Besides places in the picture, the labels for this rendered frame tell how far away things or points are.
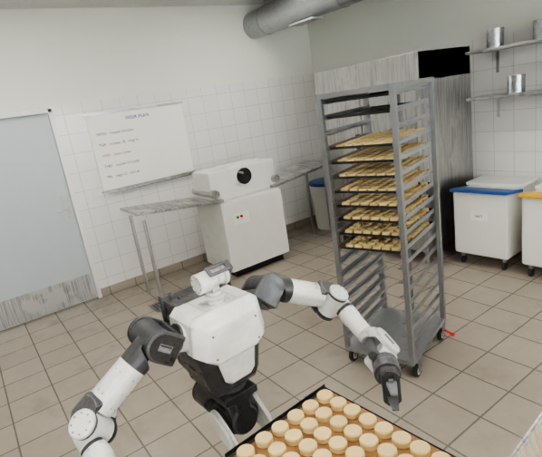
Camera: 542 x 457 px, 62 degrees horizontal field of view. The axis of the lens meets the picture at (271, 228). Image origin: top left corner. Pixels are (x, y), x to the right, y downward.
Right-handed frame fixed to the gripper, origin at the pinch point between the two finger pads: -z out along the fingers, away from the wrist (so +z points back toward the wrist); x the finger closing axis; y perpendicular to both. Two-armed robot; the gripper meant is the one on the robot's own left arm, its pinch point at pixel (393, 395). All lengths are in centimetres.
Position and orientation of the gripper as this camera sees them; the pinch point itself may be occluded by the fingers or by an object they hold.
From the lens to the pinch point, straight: 152.1
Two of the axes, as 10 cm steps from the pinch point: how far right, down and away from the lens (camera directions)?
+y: 9.8, -1.2, -1.3
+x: -1.5, -9.5, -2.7
